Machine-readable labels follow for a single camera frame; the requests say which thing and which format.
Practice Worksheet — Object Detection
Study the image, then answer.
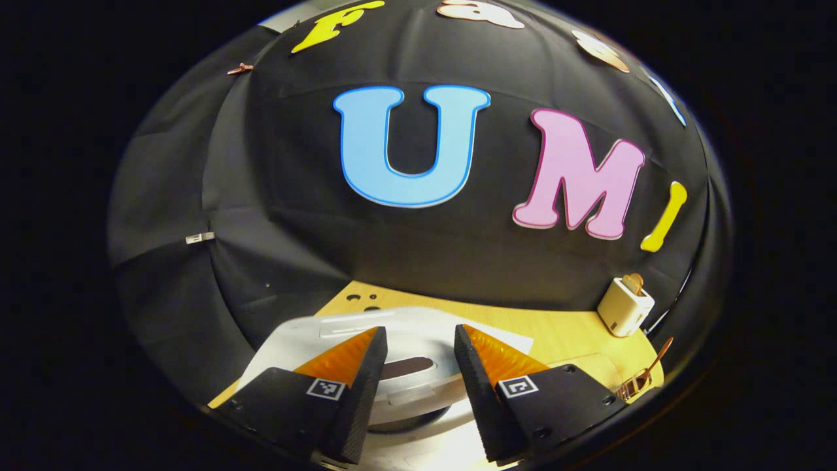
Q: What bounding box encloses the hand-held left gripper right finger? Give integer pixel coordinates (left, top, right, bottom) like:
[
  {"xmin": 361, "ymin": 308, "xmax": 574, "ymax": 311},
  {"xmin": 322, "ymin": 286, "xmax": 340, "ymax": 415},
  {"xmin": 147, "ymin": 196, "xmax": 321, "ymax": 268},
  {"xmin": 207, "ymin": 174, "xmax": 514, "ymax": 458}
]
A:
[{"xmin": 454, "ymin": 324, "xmax": 630, "ymax": 466}]

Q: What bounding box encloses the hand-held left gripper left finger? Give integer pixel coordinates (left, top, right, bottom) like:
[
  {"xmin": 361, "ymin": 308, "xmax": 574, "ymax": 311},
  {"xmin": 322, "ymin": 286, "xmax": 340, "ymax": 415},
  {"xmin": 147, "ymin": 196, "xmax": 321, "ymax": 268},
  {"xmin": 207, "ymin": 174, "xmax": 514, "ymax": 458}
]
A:
[{"xmin": 208, "ymin": 326, "xmax": 388, "ymax": 466}]

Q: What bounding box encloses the white rice cooker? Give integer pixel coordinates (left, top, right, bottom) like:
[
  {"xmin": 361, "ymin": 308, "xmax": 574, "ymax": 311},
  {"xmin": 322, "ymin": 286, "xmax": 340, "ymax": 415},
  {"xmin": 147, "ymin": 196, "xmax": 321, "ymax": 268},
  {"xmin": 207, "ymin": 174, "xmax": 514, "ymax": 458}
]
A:
[{"xmin": 235, "ymin": 306, "xmax": 534, "ymax": 471}]

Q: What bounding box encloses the wire chopstick holder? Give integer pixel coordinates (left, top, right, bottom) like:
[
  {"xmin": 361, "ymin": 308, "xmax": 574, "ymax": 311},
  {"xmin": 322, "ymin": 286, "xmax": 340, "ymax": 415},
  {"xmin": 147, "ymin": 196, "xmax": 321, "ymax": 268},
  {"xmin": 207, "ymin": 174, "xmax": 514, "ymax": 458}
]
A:
[{"xmin": 615, "ymin": 366, "xmax": 655, "ymax": 403}]

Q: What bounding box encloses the brown wooden spoon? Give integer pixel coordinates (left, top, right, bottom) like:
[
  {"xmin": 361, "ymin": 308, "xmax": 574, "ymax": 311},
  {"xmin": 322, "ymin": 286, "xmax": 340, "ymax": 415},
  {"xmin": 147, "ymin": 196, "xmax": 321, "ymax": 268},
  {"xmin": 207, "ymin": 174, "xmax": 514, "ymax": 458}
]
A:
[{"xmin": 631, "ymin": 337, "xmax": 674, "ymax": 393}]

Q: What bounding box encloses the black backdrop cloth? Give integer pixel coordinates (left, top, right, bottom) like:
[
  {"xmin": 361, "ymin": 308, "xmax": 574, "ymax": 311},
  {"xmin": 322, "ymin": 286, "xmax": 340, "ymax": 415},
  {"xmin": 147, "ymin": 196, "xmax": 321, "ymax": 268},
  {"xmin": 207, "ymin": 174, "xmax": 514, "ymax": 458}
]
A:
[{"xmin": 108, "ymin": 0, "xmax": 733, "ymax": 406}]

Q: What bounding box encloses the white toaster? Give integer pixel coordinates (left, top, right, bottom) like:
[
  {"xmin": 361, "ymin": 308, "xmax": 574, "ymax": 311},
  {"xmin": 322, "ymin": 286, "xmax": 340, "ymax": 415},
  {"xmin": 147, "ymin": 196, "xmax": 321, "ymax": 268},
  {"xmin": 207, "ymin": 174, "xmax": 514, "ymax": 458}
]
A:
[{"xmin": 596, "ymin": 277, "xmax": 655, "ymax": 338}]

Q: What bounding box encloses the white cable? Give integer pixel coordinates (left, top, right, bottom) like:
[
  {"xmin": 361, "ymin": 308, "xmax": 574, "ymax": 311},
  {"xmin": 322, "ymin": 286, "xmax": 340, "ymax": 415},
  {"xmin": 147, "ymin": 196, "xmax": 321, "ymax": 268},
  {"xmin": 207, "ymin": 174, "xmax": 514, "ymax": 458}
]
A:
[{"xmin": 651, "ymin": 268, "xmax": 692, "ymax": 328}]

